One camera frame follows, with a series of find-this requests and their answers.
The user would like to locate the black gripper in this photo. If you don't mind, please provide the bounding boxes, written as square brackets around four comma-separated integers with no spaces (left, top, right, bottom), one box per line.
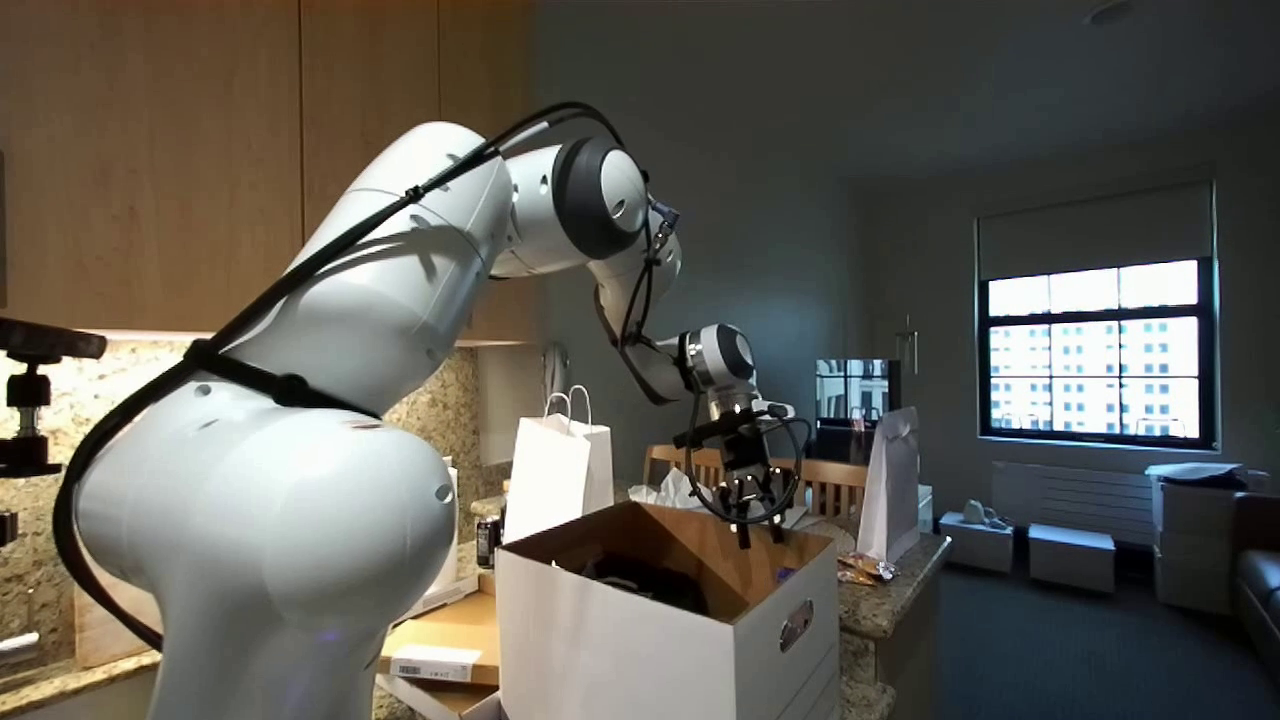
[693,432,812,550]

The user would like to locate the big white cardboard box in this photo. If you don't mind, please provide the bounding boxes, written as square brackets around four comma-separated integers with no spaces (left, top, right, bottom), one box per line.
[492,497,845,720]

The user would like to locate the wooden chair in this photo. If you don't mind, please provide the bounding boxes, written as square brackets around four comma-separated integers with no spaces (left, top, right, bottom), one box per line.
[642,439,732,499]
[792,452,874,530]

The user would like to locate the white crumpled paper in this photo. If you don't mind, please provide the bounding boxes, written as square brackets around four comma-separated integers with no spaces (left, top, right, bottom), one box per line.
[625,465,720,514]

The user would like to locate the navy striped Adidas jacket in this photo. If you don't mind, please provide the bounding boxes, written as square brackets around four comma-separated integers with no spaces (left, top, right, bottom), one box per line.
[584,550,723,618]

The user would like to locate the small white printed bag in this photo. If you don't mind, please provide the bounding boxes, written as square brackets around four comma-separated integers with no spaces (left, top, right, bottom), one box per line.
[854,398,929,565]

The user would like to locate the television screen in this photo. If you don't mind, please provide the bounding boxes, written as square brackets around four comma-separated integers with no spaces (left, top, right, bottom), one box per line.
[812,350,901,426]

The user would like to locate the grey ottoman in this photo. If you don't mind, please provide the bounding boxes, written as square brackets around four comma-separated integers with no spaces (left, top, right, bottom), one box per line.
[1025,518,1120,597]
[935,499,1020,581]

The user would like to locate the window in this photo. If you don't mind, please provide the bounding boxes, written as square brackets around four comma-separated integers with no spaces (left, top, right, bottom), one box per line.
[975,255,1222,452]

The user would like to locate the white waste bin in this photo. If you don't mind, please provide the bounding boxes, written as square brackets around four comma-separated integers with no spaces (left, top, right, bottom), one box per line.
[1144,461,1252,618]

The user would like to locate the white roller blind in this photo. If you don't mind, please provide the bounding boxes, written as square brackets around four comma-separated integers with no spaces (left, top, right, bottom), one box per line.
[973,181,1222,285]

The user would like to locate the dark sofa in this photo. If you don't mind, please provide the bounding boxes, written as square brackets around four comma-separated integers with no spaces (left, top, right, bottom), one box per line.
[1229,491,1280,670]

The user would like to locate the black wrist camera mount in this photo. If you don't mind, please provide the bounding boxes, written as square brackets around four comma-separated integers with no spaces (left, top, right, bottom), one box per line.
[673,397,800,452]

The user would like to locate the white handled paper bag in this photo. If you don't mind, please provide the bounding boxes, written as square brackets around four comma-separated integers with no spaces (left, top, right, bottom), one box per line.
[501,381,619,544]

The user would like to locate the white wall radiator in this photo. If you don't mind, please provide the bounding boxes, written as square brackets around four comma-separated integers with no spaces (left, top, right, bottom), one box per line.
[988,457,1162,544]

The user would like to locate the wooden wall cabinets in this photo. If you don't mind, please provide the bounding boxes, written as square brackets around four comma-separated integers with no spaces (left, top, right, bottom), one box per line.
[0,0,550,346]

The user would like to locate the black camera tripod mount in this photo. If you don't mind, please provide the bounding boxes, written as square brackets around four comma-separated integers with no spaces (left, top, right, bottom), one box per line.
[0,312,112,479]

